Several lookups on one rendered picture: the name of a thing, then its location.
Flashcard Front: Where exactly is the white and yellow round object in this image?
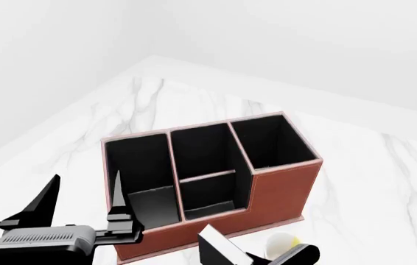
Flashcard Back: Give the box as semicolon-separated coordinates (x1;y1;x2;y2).
264;231;302;260

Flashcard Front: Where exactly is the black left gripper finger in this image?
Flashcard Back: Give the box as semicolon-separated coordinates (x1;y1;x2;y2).
0;174;62;230
105;169;136;222

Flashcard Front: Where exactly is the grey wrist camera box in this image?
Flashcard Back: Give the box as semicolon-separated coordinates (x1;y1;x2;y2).
271;243;307;264
0;224;97;252

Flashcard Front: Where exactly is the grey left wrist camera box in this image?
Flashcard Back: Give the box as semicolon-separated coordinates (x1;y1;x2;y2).
0;224;97;252

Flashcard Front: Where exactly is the brown leather desk caddy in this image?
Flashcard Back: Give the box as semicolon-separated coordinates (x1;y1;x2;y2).
100;110;324;265

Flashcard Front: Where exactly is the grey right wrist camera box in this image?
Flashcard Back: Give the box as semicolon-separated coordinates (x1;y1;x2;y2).
271;243;307;264

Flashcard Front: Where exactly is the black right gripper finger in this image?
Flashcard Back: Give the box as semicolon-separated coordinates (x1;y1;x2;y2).
245;251;275;265

